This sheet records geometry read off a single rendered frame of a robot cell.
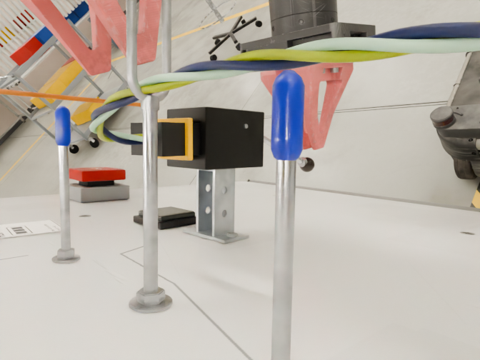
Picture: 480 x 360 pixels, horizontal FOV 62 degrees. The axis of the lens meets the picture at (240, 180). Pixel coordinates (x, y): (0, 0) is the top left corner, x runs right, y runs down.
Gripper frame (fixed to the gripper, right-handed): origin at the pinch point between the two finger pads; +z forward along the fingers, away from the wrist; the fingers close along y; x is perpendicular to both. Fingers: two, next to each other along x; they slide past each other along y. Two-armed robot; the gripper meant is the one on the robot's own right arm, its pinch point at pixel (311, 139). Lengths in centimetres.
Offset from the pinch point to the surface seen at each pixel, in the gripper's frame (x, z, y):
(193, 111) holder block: -13.9, -4.0, 0.8
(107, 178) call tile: -10.2, 2.8, -20.3
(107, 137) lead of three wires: -20.2, -3.3, 1.1
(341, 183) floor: 124, 39, -72
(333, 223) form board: -2.4, 6.8, 3.3
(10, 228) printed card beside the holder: -22.7, 3.2, -11.6
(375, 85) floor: 176, -1, -81
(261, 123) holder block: -8.9, -2.6, 1.9
